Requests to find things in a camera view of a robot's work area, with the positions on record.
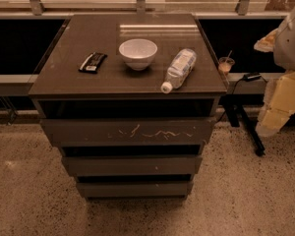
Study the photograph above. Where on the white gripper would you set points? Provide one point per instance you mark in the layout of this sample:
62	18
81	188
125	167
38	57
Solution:
291	44

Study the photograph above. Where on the dark drawer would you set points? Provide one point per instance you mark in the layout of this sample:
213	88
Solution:
130	166
131	190

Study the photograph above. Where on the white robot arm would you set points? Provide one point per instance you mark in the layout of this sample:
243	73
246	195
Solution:
281	42

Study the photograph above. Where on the dark brown drawer cabinet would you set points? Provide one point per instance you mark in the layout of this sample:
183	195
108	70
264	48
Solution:
61	91

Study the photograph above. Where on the top drawer with scratches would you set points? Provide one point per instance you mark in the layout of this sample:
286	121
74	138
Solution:
109	132

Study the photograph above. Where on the dark bottom drawer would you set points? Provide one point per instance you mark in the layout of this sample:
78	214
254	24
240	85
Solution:
131	190

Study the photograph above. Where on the small black device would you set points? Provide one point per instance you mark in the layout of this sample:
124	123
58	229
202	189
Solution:
251	76

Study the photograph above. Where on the black stand legs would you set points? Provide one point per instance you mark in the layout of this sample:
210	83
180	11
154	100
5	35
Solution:
234	108

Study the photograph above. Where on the plastic cup with straw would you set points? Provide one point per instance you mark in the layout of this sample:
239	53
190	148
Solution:
225	64

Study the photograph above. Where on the clear plastic water bottle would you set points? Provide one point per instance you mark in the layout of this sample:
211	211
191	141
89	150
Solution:
179	70

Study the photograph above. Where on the white ceramic bowl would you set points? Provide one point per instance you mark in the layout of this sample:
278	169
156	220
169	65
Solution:
138	53

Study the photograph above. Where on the black snack bar wrapper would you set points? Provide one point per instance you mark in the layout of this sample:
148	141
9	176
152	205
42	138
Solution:
92	62

